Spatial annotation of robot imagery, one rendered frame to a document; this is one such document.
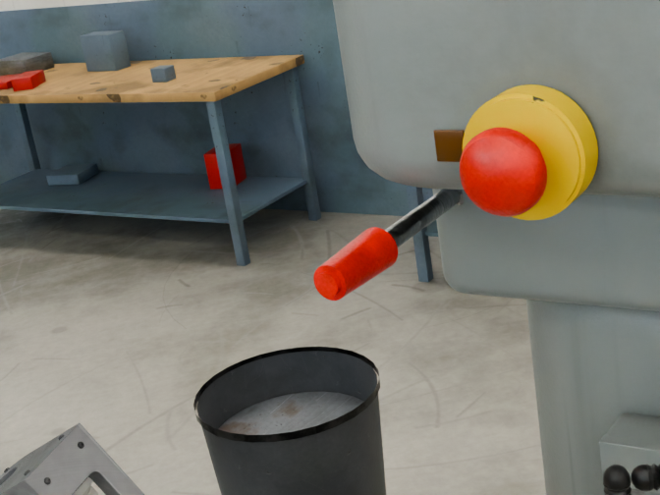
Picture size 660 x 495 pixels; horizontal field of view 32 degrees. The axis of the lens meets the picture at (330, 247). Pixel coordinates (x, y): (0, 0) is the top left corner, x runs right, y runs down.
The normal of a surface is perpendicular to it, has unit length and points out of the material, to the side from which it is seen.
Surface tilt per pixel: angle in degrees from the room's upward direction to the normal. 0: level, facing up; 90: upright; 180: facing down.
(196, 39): 90
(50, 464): 60
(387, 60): 90
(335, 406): 0
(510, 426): 0
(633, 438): 0
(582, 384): 90
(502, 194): 94
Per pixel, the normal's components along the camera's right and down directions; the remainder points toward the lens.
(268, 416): -0.15, -0.93
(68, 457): 0.64, -0.40
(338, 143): -0.53, 0.36
